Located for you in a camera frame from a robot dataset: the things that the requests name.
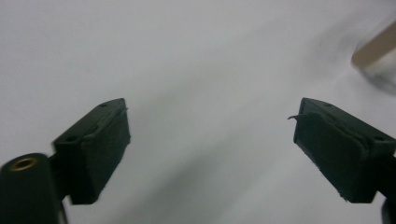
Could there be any tan wooden stick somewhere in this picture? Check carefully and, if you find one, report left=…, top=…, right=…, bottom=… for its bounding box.
left=350, top=21, right=396, bottom=69

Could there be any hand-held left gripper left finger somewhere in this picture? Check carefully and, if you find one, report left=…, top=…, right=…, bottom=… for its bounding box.
left=50, top=97, right=132, bottom=205

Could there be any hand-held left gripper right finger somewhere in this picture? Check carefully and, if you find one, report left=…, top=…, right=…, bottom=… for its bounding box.
left=288, top=97, right=396, bottom=204

